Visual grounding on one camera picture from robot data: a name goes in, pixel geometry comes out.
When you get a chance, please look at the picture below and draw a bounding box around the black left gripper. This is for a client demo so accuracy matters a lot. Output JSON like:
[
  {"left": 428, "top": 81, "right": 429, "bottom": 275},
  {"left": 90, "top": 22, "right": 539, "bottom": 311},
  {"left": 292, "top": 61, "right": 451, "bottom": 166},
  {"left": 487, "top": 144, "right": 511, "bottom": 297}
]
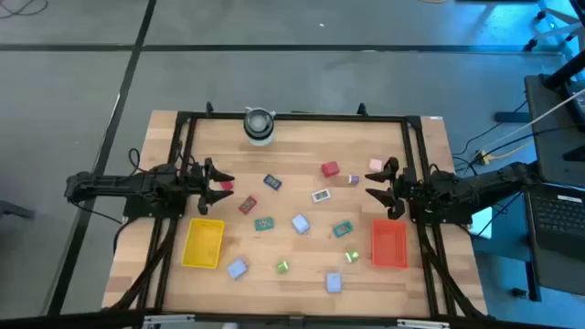
[{"left": 181, "top": 157, "right": 236, "bottom": 216}]

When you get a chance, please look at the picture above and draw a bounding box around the black aluminium table frame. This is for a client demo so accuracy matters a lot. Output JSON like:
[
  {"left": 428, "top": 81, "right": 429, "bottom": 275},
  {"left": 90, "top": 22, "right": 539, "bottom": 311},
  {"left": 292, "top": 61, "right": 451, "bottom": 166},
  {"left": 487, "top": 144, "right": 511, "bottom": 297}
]
[{"left": 102, "top": 101, "right": 488, "bottom": 321}]

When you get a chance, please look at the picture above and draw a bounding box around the black work desk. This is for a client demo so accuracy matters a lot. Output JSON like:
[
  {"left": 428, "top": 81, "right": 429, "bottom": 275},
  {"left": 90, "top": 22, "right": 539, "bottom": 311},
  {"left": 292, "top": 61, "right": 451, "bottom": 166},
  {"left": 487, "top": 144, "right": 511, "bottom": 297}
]
[{"left": 524, "top": 72, "right": 585, "bottom": 302}]

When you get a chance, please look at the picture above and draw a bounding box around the dark grey furniture foot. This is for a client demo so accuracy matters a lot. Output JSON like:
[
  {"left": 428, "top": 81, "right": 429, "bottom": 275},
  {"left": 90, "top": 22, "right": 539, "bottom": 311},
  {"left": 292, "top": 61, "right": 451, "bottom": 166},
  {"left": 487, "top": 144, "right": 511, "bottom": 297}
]
[{"left": 0, "top": 199, "right": 36, "bottom": 221}]

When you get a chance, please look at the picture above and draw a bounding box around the black floor cable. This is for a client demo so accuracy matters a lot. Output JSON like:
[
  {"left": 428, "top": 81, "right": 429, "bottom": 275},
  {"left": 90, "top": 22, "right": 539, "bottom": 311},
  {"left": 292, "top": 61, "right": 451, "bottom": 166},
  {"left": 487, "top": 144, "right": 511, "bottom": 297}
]
[{"left": 463, "top": 99, "right": 530, "bottom": 156}]

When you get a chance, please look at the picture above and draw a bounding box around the yellow plastic basket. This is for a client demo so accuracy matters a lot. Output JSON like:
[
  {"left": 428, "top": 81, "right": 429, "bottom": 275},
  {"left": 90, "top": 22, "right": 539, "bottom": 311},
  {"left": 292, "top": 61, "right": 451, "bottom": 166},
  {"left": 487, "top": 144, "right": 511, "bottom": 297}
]
[{"left": 181, "top": 218, "right": 227, "bottom": 270}]

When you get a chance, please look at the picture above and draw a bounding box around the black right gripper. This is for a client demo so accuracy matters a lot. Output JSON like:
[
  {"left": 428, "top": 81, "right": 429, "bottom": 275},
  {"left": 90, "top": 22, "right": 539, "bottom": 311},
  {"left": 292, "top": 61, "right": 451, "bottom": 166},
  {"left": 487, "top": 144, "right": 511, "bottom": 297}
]
[{"left": 364, "top": 157, "right": 420, "bottom": 220}]

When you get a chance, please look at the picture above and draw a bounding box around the white cable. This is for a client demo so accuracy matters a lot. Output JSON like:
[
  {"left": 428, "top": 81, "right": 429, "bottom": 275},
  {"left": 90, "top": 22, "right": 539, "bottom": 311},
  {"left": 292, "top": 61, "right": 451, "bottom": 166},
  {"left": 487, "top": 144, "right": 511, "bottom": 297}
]
[{"left": 482, "top": 86, "right": 585, "bottom": 154}]

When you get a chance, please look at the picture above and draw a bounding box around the white cylinder lamp black rim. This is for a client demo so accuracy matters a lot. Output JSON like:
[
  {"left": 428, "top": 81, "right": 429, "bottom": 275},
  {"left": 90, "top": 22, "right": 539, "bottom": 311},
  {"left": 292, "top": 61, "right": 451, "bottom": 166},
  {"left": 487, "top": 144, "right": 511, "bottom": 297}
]
[{"left": 242, "top": 106, "right": 277, "bottom": 147}]

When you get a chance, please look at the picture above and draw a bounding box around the grey office chair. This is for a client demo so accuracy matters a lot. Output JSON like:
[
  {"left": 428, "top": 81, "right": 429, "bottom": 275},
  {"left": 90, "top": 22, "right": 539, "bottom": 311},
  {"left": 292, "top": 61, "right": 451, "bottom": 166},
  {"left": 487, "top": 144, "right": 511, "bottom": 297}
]
[{"left": 524, "top": 0, "right": 585, "bottom": 52}]

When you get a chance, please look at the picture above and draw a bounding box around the yellow plug cable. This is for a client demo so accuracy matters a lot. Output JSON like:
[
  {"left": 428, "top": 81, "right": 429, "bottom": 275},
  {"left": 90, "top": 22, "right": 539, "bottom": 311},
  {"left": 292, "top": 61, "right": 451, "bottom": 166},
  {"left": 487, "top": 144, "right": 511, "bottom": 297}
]
[{"left": 476, "top": 140, "right": 536, "bottom": 166}]

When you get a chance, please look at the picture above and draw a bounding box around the orange plastic basket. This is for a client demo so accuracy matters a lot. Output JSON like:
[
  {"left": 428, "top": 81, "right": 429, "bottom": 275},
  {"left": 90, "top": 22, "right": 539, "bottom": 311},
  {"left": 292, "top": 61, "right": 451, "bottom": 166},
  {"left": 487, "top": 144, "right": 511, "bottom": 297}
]
[{"left": 371, "top": 218, "right": 410, "bottom": 270}]

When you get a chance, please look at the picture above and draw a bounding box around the black camera crossbar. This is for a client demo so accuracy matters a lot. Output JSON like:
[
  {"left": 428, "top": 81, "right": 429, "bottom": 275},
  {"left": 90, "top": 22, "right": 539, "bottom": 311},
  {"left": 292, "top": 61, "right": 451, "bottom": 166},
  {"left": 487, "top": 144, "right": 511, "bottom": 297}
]
[{"left": 0, "top": 308, "right": 585, "bottom": 329}]

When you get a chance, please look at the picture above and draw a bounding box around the black laptop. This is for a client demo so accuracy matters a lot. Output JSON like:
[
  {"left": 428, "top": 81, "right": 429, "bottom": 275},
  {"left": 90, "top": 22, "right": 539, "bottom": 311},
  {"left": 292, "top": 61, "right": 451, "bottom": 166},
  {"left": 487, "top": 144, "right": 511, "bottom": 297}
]
[{"left": 522, "top": 181, "right": 585, "bottom": 264}]

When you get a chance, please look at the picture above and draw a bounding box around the white paper sheet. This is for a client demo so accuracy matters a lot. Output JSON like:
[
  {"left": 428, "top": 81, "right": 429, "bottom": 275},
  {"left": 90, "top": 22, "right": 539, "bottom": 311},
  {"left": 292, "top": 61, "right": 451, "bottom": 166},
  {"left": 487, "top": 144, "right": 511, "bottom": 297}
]
[{"left": 470, "top": 205, "right": 494, "bottom": 240}]

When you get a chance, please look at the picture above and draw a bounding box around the black vertical mast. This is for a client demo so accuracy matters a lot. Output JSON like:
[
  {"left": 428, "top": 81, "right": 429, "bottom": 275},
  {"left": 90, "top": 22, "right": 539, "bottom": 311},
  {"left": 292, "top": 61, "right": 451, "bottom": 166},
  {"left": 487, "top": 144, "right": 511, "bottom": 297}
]
[{"left": 541, "top": 48, "right": 585, "bottom": 90}]

